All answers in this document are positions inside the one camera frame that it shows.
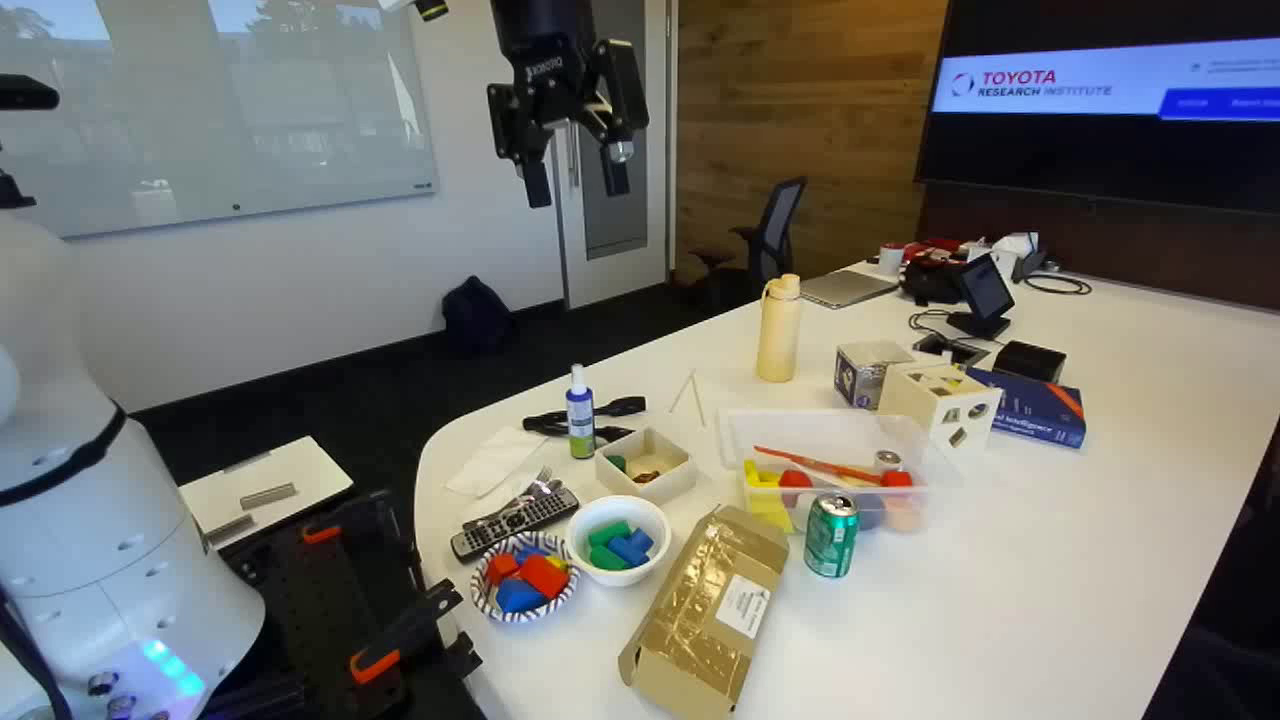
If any white door with glass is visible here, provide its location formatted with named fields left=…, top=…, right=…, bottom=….
left=556, top=0, right=678, bottom=313

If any white device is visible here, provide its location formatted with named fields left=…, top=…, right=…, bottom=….
left=988, top=228, right=1047, bottom=285

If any green block in bowl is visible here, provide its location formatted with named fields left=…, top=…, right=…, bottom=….
left=585, top=515, right=638, bottom=573

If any black strap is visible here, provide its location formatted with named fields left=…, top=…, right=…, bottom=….
left=521, top=391, right=654, bottom=446

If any black pouch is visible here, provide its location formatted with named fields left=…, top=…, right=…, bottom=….
left=902, top=250, right=975, bottom=309

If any wall whiteboard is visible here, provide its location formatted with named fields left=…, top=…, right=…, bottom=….
left=0, top=0, right=444, bottom=242

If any black clamp orange handle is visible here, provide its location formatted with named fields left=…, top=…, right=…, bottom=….
left=342, top=575, right=473, bottom=692
left=257, top=488, right=403, bottom=573

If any patterned round plate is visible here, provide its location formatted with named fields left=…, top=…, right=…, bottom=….
left=473, top=530, right=585, bottom=626

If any black mesh office chair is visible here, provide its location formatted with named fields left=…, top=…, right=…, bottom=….
left=703, top=176, right=812, bottom=304

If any blue block on plate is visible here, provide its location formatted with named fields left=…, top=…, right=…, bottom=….
left=493, top=581, right=548, bottom=615

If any blue flat box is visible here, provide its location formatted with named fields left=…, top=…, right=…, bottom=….
left=966, top=362, right=1092, bottom=453

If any small black box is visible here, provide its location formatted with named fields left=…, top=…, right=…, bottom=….
left=994, top=340, right=1071, bottom=386

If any grey cable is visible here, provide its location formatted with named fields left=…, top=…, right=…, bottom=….
left=1025, top=266, right=1097, bottom=300

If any small spray bottle green liquid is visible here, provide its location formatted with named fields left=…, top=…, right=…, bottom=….
left=565, top=360, right=600, bottom=465

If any blue block in bowl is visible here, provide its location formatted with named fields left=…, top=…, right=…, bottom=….
left=610, top=528, right=655, bottom=566

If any round white bowl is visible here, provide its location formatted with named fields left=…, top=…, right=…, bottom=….
left=565, top=493, right=678, bottom=591

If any grey metal bar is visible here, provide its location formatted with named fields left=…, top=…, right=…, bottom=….
left=202, top=512, right=260, bottom=548
left=237, top=481, right=299, bottom=512

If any small tablet on stand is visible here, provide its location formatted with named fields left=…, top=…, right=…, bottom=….
left=945, top=250, right=1021, bottom=344

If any black backpack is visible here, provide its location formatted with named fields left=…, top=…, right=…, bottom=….
left=442, top=273, right=517, bottom=360

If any red block on plate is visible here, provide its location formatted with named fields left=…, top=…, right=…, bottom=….
left=481, top=548, right=527, bottom=586

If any green soda can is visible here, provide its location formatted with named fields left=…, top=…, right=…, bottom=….
left=800, top=488, right=865, bottom=584

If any small purple white cube box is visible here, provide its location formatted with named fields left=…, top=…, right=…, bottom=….
left=831, top=340, right=916, bottom=411

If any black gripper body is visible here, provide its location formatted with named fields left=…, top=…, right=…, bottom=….
left=489, top=0, right=600, bottom=127

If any orange cylindrical block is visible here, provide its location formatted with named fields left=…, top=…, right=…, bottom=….
left=521, top=551, right=571, bottom=599

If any yellow toy block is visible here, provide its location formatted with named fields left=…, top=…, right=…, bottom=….
left=740, top=457, right=796, bottom=535

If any cream plastic squeeze bottle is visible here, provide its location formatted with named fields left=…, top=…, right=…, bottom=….
left=753, top=266, right=804, bottom=386

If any black remote control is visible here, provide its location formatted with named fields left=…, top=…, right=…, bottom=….
left=450, top=475, right=585, bottom=565

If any wooden chopstick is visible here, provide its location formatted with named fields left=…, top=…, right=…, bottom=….
left=666, top=366, right=699, bottom=421

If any wall television screen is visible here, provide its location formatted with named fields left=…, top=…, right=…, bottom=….
left=916, top=0, right=1280, bottom=214

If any white board panel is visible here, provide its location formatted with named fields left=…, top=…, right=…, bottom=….
left=178, top=433, right=358, bottom=551

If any clear plastic container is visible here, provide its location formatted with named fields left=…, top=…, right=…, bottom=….
left=715, top=405, right=934, bottom=535

